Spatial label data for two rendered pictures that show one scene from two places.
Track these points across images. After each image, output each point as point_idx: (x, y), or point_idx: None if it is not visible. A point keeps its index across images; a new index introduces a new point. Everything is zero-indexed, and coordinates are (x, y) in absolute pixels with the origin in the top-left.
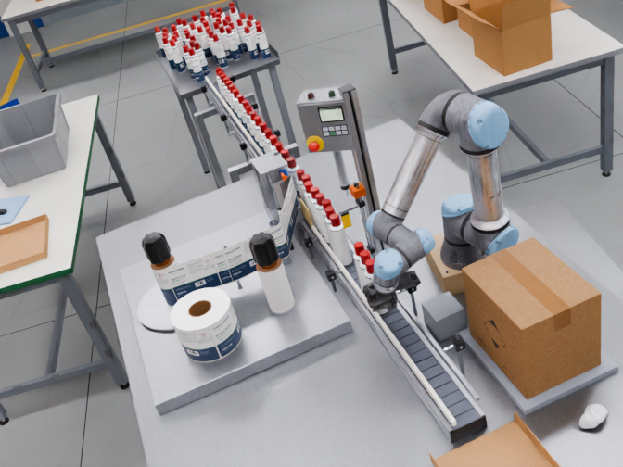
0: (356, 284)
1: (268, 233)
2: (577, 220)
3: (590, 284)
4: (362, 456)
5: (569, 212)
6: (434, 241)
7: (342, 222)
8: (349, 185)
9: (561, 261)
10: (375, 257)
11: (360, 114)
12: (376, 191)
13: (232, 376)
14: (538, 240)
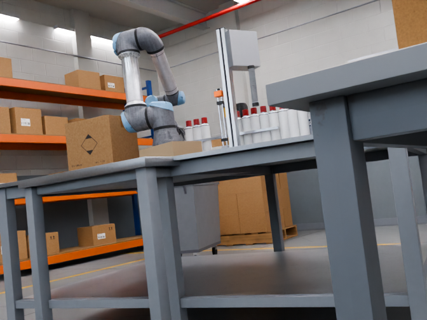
0: (213, 147)
1: (238, 103)
2: (117, 162)
3: (70, 122)
4: None
5: (126, 160)
6: (145, 101)
7: (225, 112)
8: (252, 105)
9: (88, 119)
10: (222, 146)
11: (218, 46)
12: (224, 103)
13: None
14: None
